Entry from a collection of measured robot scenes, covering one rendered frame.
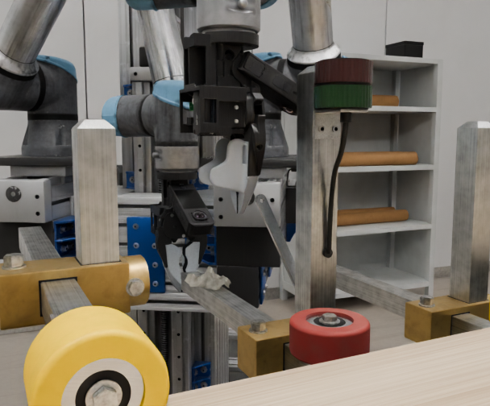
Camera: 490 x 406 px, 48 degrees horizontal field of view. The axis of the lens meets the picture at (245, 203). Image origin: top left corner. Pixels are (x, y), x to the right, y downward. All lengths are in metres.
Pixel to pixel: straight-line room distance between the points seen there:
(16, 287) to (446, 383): 0.37
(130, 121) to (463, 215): 0.57
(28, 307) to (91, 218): 0.09
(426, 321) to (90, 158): 0.47
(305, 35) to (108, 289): 0.78
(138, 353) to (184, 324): 1.13
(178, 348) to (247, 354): 0.84
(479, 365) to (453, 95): 3.95
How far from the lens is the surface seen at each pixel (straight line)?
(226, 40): 0.64
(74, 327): 0.35
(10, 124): 3.19
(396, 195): 4.04
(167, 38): 1.14
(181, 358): 1.48
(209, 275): 0.84
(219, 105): 0.63
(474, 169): 0.78
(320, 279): 0.64
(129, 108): 1.00
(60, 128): 1.37
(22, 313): 0.53
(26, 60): 1.27
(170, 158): 0.93
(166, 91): 0.94
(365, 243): 3.99
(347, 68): 0.57
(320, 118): 0.61
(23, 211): 1.26
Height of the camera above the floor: 1.09
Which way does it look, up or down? 7 degrees down
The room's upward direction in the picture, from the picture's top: straight up
